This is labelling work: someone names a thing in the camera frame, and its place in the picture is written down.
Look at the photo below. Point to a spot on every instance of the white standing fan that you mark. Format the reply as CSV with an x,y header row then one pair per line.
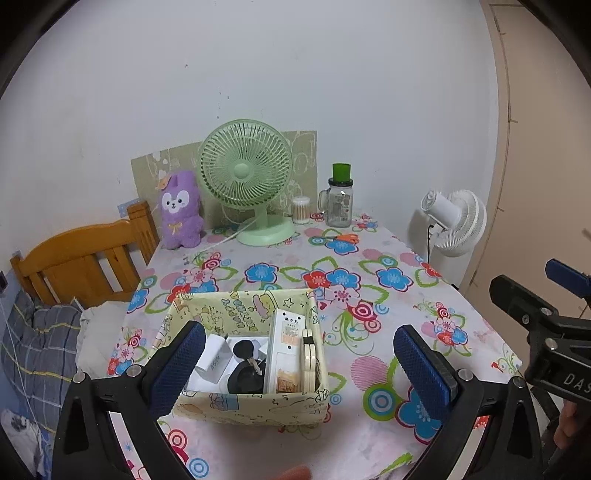
x,y
457,226

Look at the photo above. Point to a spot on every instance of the light patterned bedding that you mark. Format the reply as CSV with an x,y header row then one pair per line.
x,y
18,438

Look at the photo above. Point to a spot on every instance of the beige printed board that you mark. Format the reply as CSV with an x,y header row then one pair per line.
x,y
147,170

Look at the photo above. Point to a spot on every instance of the black round object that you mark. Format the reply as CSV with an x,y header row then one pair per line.
x,y
244,381

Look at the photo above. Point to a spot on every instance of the green desk fan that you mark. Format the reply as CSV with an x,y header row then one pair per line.
x,y
242,170

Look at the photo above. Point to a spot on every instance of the blue paper sheet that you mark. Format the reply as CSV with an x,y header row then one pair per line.
x,y
124,207

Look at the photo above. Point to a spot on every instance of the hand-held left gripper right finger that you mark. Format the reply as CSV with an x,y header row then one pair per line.
x,y
422,369

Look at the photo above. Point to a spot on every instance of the white electronic device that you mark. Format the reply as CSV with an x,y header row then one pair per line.
x,y
284,350

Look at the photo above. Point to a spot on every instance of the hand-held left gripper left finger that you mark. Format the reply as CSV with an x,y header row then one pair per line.
x,y
178,369

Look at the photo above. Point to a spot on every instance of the cotton swab container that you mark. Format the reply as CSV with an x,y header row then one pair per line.
x,y
301,211

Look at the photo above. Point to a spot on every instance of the white oval case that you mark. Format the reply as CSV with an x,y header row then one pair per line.
x,y
305,364

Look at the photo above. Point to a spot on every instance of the person's right hand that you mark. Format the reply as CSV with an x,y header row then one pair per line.
x,y
567,422

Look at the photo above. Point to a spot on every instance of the beige door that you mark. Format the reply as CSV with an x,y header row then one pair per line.
x,y
545,161

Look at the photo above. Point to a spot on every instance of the white charger adapter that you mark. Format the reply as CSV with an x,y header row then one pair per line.
x,y
214,364

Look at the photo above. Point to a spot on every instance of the yellow printed storage box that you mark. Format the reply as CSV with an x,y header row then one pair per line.
x,y
240,406

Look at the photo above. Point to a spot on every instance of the purple plush toy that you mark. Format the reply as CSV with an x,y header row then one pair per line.
x,y
180,221

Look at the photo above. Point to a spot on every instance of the person's left hand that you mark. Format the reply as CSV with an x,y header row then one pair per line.
x,y
291,473

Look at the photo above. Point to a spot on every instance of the white pillow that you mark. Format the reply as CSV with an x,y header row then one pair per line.
x,y
101,327

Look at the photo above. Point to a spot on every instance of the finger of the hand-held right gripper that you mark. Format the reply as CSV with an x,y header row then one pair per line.
x,y
565,274
521,304

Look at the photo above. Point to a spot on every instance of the glass mug jar green lid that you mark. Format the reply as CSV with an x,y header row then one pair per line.
x,y
339,207

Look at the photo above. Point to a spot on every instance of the wooden bed headboard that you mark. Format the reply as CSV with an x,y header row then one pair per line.
x,y
69,263

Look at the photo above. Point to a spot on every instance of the black key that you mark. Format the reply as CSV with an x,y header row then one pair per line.
x,y
242,350

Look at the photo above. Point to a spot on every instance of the plaid blanket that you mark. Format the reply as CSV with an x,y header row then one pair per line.
x,y
37,341

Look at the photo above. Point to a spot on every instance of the floral tablecloth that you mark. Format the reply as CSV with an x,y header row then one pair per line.
x,y
295,258

